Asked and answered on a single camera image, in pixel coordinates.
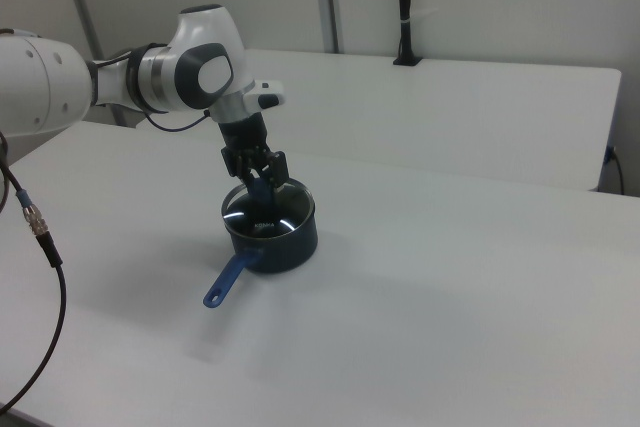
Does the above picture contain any thick cable with metal connector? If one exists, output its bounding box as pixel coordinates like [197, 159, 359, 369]
[0, 129, 68, 414]

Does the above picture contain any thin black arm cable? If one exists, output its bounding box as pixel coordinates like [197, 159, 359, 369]
[144, 107, 210, 134]

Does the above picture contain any black cable with blue plug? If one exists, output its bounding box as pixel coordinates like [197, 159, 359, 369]
[603, 145, 627, 194]

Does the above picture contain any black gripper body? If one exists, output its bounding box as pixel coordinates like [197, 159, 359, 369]
[217, 113, 290, 189]

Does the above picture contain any dark blue saucepan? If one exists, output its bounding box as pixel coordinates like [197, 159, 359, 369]
[201, 180, 320, 310]

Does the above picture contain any glass lid with blue knob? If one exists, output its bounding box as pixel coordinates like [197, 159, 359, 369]
[221, 179, 317, 241]

